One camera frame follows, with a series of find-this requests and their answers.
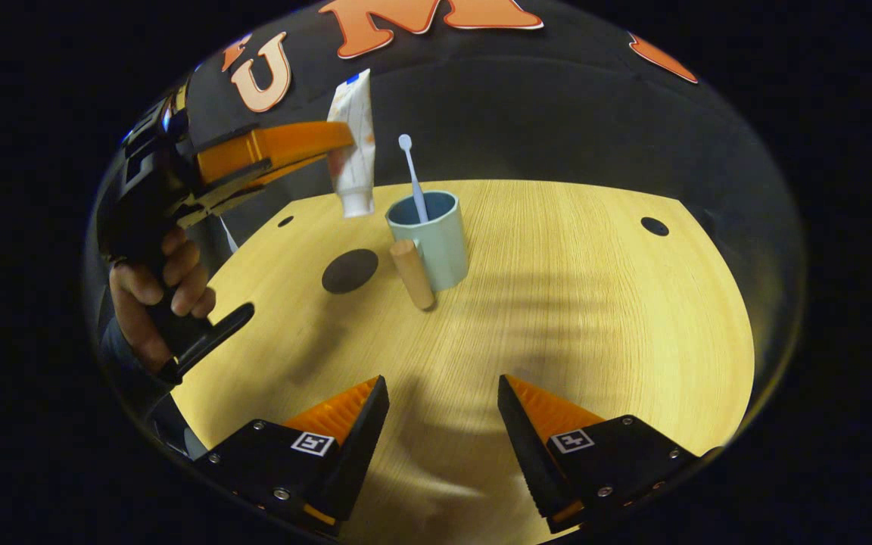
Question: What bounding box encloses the dark brown round coaster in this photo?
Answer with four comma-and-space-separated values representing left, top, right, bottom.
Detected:
322, 248, 380, 295

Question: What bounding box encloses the light blue toothbrush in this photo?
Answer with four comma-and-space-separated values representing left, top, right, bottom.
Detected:
398, 134, 429, 224

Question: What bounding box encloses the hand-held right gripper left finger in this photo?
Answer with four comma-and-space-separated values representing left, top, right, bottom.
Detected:
194, 375, 391, 540

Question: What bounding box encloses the white toothpaste tube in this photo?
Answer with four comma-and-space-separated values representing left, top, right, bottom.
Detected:
326, 68, 378, 219

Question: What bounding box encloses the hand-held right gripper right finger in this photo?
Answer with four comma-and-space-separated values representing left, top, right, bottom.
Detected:
497, 374, 721, 534

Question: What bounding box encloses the light blue cup wooden handle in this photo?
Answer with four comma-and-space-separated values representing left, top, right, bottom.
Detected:
385, 190, 471, 312

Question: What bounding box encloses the wooden desktop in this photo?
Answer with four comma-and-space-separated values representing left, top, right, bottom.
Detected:
171, 179, 756, 545

